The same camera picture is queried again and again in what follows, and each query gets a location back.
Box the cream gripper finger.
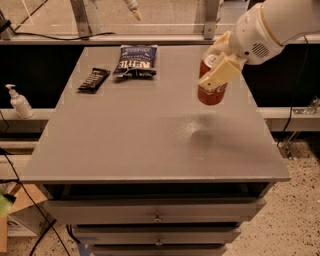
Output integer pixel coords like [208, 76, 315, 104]
[202, 31, 232, 62]
[198, 55, 243, 92]

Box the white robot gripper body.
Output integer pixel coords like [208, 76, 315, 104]
[229, 3, 284, 65]

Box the red Coca-Cola can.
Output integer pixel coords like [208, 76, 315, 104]
[198, 53, 227, 105]

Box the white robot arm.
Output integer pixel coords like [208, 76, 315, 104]
[198, 0, 320, 93]

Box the blue chip bag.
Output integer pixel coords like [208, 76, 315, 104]
[113, 45, 157, 78]

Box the cream nozzle tip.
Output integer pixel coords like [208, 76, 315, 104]
[124, 0, 142, 21]

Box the grey drawer cabinet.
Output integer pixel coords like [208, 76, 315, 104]
[20, 44, 292, 256]

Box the dark brown snack bar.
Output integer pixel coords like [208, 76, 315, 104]
[78, 68, 110, 93]

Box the top grey drawer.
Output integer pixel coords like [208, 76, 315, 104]
[45, 198, 266, 225]

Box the grey drawer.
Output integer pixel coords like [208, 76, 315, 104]
[73, 225, 240, 246]
[92, 245, 226, 256]
[45, 198, 266, 225]

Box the white pump bottle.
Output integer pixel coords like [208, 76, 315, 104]
[6, 84, 34, 119]

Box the middle grey drawer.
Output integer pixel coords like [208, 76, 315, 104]
[73, 225, 240, 246]

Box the bottom grey drawer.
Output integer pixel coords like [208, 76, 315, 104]
[92, 245, 226, 256]

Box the cardboard box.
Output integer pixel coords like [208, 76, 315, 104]
[0, 182, 47, 254]

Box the green cloth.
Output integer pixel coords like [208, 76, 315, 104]
[0, 194, 13, 216]

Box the grey metal bracket right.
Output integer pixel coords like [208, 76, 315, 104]
[203, 0, 220, 40]

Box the grey metal bracket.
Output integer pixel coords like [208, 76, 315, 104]
[203, 0, 220, 40]
[70, 0, 102, 37]

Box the grey metal bracket left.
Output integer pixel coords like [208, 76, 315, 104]
[70, 0, 102, 37]

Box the black cable on ledge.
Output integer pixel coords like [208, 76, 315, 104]
[13, 31, 116, 42]

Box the black cable on floor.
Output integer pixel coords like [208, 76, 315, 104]
[0, 146, 72, 256]

